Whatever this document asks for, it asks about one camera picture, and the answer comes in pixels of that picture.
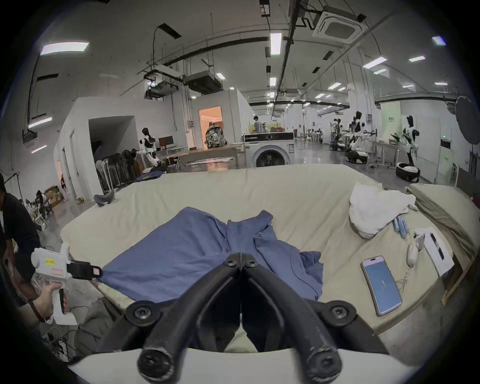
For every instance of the pale green standing banner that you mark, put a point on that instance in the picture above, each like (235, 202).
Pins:
(391, 120)

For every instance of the black photo umbrella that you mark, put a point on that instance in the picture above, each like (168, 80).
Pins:
(468, 120)

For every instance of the person's left hand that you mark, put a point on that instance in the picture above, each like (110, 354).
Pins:
(45, 302)

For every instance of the person's body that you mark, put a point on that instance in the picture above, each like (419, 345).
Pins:
(18, 228)

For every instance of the grey cloth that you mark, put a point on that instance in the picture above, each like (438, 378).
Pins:
(105, 197)

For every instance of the white humanoid robot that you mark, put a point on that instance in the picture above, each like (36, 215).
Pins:
(356, 140)
(149, 150)
(336, 135)
(409, 146)

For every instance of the wooden table with backpack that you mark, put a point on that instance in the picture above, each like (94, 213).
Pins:
(210, 152)

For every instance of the dark blue garment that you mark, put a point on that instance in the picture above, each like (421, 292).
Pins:
(150, 175)

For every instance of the white washing machine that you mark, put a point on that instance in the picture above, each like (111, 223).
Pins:
(268, 152)

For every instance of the person's left forearm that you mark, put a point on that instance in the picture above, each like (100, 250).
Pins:
(25, 300)

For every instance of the desk with monitor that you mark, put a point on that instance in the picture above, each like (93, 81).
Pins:
(168, 148)

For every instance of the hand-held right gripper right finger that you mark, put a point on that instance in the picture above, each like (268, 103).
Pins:
(277, 300)

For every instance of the white box with black strip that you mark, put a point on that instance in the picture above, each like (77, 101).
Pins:
(437, 252)

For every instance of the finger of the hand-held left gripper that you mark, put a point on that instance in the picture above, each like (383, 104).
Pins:
(91, 271)

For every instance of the blue shirt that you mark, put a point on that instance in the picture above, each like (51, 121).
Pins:
(180, 255)

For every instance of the smartphone with blue screen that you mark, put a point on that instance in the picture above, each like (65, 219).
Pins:
(381, 285)

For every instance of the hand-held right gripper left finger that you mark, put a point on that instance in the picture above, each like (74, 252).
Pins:
(210, 296)

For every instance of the beige pillow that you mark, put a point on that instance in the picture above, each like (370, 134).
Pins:
(442, 206)

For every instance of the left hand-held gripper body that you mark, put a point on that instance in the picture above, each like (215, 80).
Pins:
(48, 264)

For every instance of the bed with beige sheet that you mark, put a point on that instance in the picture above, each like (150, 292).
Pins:
(300, 195)

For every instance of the white cloth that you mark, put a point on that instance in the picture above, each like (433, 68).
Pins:
(375, 210)

